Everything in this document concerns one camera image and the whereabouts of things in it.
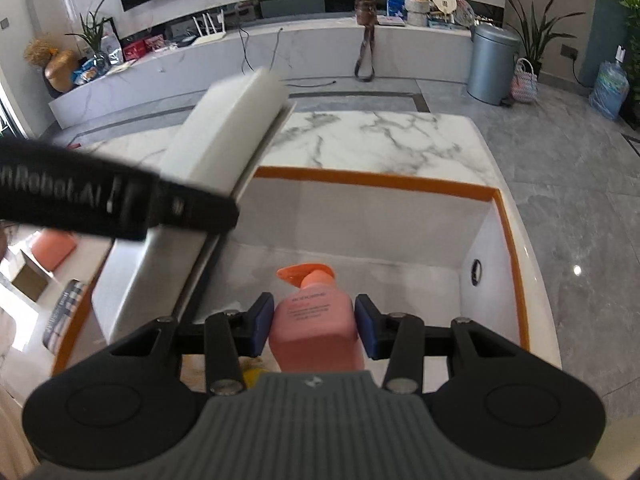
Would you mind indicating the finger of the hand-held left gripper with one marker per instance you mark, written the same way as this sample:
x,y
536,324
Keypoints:
x,y
195,207

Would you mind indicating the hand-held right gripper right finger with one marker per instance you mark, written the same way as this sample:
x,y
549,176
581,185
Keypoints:
x,y
365,329

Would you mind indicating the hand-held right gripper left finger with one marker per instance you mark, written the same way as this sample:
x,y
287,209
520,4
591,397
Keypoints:
x,y
264,324

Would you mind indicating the pink pump bottle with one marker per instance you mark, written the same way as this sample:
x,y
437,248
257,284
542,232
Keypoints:
x,y
315,325

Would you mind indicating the pink cylindrical device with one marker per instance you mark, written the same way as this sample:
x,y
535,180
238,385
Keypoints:
x,y
52,250

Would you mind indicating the long white box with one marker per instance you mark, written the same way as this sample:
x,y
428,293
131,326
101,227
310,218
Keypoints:
x,y
225,130

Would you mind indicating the orange cardboard box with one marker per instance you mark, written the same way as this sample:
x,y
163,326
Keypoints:
x,y
400,225

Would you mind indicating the plaid patterned package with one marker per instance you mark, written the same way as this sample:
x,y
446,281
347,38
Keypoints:
x,y
62,310

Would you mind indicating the yellow object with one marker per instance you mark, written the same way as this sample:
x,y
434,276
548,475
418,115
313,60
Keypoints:
x,y
252,376

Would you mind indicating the gold vase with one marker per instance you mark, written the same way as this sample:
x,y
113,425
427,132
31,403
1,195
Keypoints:
x,y
60,72

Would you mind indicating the blue snack bag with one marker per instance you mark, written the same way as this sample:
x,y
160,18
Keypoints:
x,y
87,72

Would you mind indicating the white papers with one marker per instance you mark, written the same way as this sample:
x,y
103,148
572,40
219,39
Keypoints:
x,y
122,66

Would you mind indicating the dried yellow flowers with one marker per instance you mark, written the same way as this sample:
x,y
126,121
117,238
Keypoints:
x,y
39,50

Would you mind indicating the white plastic bag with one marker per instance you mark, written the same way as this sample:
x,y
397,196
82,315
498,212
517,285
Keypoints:
x,y
111,50

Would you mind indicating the red box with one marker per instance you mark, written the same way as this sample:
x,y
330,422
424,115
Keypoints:
x,y
135,50

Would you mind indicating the aloe plant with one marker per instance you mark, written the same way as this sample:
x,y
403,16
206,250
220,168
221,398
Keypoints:
x,y
92,30

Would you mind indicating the black set-top box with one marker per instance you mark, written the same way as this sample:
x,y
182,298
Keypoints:
x,y
182,40

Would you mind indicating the pink box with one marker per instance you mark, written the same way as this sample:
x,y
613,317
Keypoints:
x,y
155,42

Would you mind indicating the white router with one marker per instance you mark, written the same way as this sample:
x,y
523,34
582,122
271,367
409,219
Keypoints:
x,y
212,37

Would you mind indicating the marble television console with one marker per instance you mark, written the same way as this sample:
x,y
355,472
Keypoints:
x,y
310,50

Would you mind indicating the pink white woven basket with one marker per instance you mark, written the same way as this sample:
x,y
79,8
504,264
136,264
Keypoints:
x,y
524,85

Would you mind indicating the grey pedal trash can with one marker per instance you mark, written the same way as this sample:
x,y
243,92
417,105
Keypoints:
x,y
492,65

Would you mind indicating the grey plush pot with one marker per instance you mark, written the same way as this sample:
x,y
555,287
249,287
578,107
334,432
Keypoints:
x,y
417,10

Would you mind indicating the white round fan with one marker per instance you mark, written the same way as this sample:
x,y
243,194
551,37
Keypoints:
x,y
442,0

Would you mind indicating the patterned round fan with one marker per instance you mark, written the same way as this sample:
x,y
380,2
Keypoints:
x,y
464,12

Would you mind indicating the potted snake plant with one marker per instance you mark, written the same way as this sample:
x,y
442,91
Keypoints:
x,y
535,35

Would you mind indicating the blue water jug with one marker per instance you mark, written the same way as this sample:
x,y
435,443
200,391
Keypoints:
x,y
609,90

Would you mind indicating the trailing pothos plant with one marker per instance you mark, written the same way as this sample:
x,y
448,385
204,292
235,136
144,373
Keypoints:
x,y
632,35

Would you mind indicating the black picture frame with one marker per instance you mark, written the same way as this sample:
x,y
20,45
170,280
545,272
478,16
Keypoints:
x,y
112,25

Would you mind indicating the dark wall socket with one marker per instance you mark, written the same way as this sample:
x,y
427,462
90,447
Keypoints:
x,y
570,51

